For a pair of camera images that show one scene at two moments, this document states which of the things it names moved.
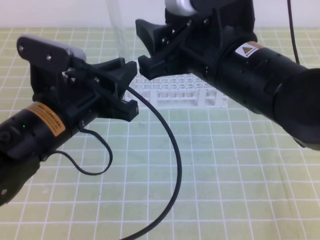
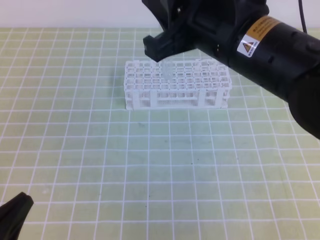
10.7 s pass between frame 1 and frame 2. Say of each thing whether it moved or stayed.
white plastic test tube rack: stayed
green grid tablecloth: stayed
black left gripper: moved
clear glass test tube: moved
